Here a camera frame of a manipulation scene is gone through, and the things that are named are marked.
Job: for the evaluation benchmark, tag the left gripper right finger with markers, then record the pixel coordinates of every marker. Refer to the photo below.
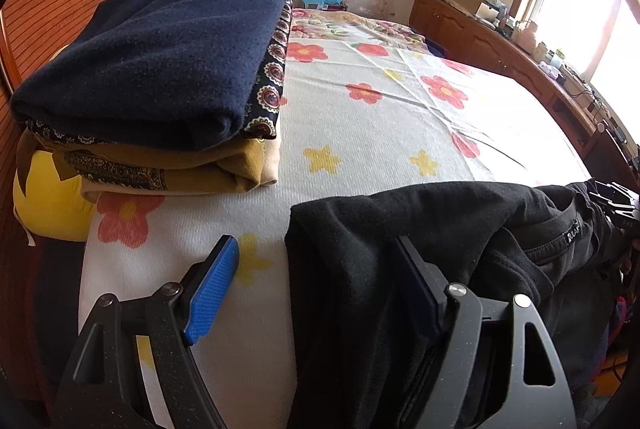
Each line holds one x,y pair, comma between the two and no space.
428,282

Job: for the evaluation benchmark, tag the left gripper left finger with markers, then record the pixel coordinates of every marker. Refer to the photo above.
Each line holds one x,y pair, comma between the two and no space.
205,286

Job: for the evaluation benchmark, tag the long wooden cabinet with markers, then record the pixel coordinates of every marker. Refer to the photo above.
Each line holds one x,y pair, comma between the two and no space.
468,42

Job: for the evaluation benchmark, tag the mustard yellow folded cloth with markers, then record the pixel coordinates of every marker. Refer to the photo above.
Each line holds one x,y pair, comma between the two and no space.
119,164

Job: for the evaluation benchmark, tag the yellow pillow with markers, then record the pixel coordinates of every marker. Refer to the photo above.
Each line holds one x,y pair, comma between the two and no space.
48,207

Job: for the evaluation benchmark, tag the patterned dark folded cloth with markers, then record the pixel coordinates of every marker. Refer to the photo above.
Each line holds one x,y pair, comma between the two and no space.
263,109

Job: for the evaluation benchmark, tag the white flower fleece blanket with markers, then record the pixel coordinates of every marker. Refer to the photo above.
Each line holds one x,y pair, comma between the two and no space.
353,122

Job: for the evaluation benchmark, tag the pink bottle on cabinet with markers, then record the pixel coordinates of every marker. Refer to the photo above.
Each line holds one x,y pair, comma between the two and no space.
526,38

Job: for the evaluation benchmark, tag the navy blue folded blanket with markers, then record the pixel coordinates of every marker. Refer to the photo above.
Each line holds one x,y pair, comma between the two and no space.
167,74

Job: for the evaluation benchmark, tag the cardboard box on cabinet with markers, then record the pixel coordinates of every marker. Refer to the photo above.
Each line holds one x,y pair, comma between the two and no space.
477,8

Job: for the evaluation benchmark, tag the floral rose bedspread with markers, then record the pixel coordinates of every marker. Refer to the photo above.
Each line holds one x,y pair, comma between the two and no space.
352,28

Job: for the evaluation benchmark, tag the blue tissue box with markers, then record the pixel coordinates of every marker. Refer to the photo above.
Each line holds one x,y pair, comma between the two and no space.
325,5

